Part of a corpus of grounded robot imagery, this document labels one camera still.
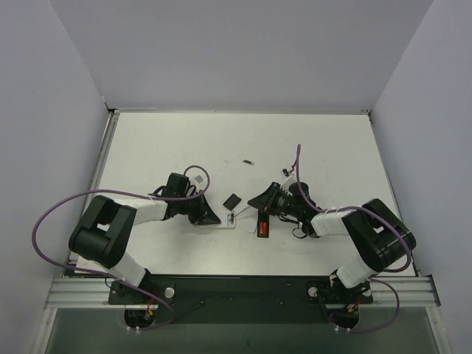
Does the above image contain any black battery cover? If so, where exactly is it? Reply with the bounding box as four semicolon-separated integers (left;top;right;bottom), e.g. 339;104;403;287
223;193;242;211

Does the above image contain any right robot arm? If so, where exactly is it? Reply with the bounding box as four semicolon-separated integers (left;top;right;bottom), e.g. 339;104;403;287
248;182;416;289

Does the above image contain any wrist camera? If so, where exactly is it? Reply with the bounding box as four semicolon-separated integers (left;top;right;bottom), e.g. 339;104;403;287
190;175;207;190
280;167;296;192

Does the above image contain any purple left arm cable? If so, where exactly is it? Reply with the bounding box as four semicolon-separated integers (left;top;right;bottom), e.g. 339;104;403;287
32;164;211;331

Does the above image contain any white remote control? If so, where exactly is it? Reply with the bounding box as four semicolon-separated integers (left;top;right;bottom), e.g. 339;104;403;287
202;213;236;230

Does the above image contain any aluminium frame rail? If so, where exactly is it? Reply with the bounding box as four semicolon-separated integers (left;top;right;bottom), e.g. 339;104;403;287
32;110;119;308

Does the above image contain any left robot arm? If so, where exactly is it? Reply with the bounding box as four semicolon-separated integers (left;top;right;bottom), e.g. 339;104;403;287
69;173;221;304

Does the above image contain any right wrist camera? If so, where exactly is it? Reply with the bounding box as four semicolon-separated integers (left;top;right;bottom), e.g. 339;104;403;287
280;167;296;192

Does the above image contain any black remote control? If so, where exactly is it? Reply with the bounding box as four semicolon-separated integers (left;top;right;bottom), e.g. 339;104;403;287
257;211;270;238

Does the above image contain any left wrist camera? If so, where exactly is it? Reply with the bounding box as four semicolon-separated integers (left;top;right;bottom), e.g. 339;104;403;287
190;175;207;190

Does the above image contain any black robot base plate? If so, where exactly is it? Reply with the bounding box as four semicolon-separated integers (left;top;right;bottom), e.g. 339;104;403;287
108;274;373;325

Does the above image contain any red battery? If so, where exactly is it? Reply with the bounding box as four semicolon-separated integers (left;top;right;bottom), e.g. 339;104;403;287
258;221;268;237

